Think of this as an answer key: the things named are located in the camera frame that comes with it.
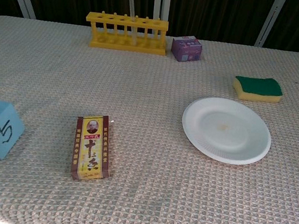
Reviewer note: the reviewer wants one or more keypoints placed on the green yellow object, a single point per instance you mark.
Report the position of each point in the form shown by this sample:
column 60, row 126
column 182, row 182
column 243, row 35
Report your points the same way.
column 257, row 86

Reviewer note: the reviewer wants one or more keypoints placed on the white paper plate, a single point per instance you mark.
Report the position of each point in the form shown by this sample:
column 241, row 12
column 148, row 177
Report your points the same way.
column 225, row 131

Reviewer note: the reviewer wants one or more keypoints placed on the beige woven tablecloth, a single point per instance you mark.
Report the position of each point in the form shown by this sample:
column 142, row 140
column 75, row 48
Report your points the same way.
column 152, row 90

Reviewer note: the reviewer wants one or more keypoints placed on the brown yellow snack box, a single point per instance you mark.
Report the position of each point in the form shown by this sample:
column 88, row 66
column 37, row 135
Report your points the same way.
column 92, row 148

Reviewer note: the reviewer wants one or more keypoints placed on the small purple carton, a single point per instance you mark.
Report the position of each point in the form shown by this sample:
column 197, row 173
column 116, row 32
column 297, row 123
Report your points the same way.
column 186, row 50

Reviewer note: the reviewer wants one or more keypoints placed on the clear test tube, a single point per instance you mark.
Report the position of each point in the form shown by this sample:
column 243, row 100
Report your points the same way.
column 134, row 34

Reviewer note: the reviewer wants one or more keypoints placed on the yellow test tube rack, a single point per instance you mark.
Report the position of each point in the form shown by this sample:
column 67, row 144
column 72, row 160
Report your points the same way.
column 105, row 45

